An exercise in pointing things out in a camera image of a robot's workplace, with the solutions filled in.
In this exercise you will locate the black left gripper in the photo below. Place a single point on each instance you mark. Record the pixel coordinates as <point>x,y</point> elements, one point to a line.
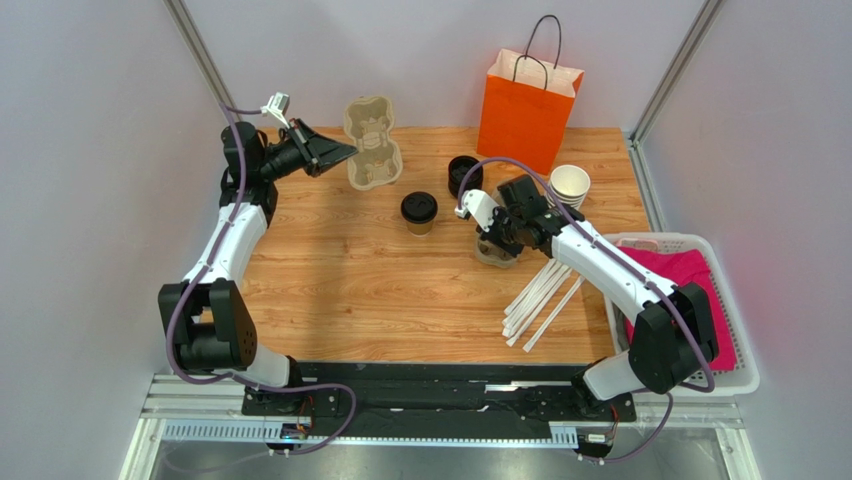
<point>315,152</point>

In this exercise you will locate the stack of paper cups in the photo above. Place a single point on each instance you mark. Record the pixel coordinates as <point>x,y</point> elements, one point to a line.
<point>571,184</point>

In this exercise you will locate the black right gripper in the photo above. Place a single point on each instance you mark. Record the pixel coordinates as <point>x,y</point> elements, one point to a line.
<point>502,229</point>

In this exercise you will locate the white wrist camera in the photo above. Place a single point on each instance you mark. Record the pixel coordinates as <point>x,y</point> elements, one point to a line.
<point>277,107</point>
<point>478,205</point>

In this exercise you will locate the pink folded cloth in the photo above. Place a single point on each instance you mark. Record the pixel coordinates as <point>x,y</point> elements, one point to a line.
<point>691,267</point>

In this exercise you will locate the stack of black lids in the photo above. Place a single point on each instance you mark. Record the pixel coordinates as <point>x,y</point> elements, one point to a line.
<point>458,168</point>

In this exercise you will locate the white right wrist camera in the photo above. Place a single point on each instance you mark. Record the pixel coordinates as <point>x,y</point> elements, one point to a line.
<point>478,205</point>

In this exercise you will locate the orange paper bag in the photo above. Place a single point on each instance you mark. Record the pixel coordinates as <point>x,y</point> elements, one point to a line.
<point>527,104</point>

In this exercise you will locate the white plastic basket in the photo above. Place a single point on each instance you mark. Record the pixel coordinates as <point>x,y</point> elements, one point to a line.
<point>745,378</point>

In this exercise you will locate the white wrapped straw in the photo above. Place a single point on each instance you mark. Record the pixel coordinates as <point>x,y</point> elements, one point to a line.
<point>529,345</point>
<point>544,272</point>
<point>541,294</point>
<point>510,341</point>

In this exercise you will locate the brown paper cup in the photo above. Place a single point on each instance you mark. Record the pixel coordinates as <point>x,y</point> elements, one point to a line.
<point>420,229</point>

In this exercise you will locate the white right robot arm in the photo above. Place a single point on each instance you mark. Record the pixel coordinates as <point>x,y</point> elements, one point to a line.
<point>673,329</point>

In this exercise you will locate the black cup lid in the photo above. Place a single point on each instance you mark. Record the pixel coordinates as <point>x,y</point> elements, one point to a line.
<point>419,207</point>

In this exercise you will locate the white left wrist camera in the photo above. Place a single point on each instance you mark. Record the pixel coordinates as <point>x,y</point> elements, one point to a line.
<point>277,107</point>

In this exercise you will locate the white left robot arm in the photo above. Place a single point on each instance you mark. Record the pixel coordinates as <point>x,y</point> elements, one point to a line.
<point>210,334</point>

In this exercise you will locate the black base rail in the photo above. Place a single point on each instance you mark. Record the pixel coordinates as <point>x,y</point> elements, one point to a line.
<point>438,401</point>

